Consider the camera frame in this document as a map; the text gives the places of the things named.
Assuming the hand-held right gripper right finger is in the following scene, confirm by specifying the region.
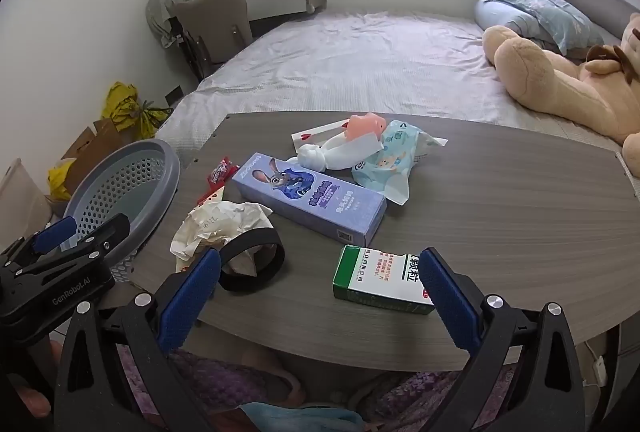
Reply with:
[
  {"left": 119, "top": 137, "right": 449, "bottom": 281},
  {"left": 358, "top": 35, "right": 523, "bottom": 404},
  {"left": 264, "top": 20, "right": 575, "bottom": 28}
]
[{"left": 419, "top": 247, "right": 587, "bottom": 432}]

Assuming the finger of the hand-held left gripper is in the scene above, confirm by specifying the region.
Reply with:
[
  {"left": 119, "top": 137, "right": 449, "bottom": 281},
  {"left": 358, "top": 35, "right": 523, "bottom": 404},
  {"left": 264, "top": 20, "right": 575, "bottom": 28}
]
[
  {"left": 0, "top": 215, "right": 78, "bottom": 268},
  {"left": 25, "top": 213, "right": 132, "bottom": 285}
]

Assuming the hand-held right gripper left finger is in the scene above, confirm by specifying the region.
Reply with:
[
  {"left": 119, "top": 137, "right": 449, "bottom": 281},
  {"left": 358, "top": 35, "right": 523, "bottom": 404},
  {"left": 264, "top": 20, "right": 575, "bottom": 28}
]
[{"left": 54, "top": 248, "right": 223, "bottom": 432}]

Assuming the green white medicine box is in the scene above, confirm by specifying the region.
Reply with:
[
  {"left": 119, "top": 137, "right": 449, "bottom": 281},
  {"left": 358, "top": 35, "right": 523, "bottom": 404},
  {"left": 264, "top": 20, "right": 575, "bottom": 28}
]
[{"left": 332, "top": 244, "right": 437, "bottom": 316}]

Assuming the grey perforated plastic basket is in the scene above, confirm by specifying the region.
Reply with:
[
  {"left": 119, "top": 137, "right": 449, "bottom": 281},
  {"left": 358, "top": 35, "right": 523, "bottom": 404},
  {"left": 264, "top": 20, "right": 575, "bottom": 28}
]
[{"left": 62, "top": 138, "right": 182, "bottom": 285}]

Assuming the white paper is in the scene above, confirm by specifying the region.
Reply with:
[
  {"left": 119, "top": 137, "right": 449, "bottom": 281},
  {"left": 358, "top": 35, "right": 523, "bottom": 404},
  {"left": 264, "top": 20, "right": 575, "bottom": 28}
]
[{"left": 170, "top": 201, "right": 275, "bottom": 275}]

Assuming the black tape ring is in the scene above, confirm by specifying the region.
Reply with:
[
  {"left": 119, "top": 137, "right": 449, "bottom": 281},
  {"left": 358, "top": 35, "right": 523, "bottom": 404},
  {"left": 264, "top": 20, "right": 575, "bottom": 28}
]
[{"left": 217, "top": 228, "right": 286, "bottom": 293}]

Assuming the red white paper scrap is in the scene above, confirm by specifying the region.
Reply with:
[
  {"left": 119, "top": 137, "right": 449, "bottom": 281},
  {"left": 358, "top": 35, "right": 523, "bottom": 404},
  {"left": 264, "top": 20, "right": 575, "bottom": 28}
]
[{"left": 196, "top": 187, "right": 224, "bottom": 210}]

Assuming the red candy wrapper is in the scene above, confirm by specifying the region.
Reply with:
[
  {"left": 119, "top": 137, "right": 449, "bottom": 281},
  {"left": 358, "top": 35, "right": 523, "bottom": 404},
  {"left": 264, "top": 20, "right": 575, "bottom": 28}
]
[{"left": 206, "top": 156, "right": 241, "bottom": 185}]

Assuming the blue wet wipes packet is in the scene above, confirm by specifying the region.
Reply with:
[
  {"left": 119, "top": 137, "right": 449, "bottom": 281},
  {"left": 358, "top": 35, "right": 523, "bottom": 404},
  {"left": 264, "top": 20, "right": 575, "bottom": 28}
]
[{"left": 351, "top": 119, "right": 449, "bottom": 205}]

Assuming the purple toothpaste box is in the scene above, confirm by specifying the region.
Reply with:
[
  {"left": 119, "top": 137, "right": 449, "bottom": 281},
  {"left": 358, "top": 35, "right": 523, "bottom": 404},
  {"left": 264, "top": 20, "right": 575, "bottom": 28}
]
[{"left": 231, "top": 152, "right": 388, "bottom": 249}]

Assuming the white knotted cloth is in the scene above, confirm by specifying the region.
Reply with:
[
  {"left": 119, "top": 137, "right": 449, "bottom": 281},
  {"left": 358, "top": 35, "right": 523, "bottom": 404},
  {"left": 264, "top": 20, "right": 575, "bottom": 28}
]
[{"left": 295, "top": 134, "right": 383, "bottom": 173}]

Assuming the pink rubber toy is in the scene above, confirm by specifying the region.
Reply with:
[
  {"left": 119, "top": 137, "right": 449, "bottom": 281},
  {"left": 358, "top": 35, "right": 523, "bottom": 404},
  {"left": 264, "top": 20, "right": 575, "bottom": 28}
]
[{"left": 345, "top": 112, "right": 388, "bottom": 148}]

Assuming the playing card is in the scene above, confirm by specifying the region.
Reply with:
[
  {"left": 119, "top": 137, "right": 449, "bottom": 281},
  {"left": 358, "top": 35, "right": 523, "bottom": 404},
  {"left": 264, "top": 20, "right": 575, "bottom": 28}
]
[{"left": 291, "top": 116, "right": 361, "bottom": 152}]

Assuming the person's left hand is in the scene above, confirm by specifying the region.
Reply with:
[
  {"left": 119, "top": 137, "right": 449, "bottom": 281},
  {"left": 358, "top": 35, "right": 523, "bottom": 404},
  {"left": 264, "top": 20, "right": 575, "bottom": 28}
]
[{"left": 10, "top": 339, "right": 63, "bottom": 419}]

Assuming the beige laundry hamper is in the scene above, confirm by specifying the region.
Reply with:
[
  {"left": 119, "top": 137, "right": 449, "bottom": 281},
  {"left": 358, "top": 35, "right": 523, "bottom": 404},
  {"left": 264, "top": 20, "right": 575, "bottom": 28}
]
[{"left": 0, "top": 157, "right": 51, "bottom": 253}]

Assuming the yellow crumpled plastic bag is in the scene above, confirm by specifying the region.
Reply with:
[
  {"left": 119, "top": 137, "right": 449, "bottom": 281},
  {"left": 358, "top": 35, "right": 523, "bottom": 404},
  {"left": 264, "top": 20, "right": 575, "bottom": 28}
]
[
  {"left": 47, "top": 158, "right": 78, "bottom": 202},
  {"left": 102, "top": 81, "right": 146, "bottom": 120}
]

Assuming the brown cardboard box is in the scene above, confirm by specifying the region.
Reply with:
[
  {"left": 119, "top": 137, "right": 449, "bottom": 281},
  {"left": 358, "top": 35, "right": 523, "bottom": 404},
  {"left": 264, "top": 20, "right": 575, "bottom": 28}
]
[{"left": 60, "top": 118, "right": 132, "bottom": 163}]

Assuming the pink slipper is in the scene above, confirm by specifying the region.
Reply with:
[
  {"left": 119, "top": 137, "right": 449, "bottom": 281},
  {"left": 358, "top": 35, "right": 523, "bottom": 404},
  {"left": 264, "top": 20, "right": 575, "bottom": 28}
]
[
  {"left": 235, "top": 347, "right": 306, "bottom": 408},
  {"left": 350, "top": 369, "right": 401, "bottom": 413}
]

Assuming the yellow printed sack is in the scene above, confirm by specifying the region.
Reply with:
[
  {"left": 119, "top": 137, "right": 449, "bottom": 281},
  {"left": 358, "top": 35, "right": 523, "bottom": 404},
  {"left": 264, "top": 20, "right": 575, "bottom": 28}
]
[{"left": 117, "top": 99, "right": 173, "bottom": 139}]

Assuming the light blue cloth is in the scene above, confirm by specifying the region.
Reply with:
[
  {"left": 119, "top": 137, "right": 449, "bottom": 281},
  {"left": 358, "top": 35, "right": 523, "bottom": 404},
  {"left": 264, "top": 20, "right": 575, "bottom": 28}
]
[{"left": 240, "top": 402, "right": 366, "bottom": 432}]

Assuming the white power plug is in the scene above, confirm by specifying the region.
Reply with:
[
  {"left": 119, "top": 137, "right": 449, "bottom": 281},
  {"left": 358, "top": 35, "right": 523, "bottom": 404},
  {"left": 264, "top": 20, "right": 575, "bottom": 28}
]
[{"left": 582, "top": 339, "right": 610, "bottom": 388}]

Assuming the large beige teddy bear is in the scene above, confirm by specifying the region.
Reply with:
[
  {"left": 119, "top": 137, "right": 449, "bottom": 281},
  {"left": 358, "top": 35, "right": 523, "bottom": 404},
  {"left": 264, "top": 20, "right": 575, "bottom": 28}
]
[{"left": 482, "top": 12, "right": 640, "bottom": 145}]

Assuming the bed with checked sheet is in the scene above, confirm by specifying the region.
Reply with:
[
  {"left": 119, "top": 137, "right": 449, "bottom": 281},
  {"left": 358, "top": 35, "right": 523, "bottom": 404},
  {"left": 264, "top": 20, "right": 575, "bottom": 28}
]
[{"left": 155, "top": 7, "right": 640, "bottom": 203}]

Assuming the grey garment on chair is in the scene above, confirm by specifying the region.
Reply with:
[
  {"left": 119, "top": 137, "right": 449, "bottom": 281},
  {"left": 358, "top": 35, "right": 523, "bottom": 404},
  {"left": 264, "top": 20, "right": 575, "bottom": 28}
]
[{"left": 145, "top": 0, "right": 206, "bottom": 49}]

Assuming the beige desk chair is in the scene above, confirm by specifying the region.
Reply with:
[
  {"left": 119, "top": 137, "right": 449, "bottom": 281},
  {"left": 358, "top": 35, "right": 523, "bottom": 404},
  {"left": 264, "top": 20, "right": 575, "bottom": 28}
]
[{"left": 170, "top": 0, "right": 254, "bottom": 80}]

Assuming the light blue pillow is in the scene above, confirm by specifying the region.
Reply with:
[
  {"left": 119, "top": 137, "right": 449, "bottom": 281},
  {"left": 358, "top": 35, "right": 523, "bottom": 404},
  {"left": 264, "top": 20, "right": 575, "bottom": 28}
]
[{"left": 473, "top": 0, "right": 606, "bottom": 55}]

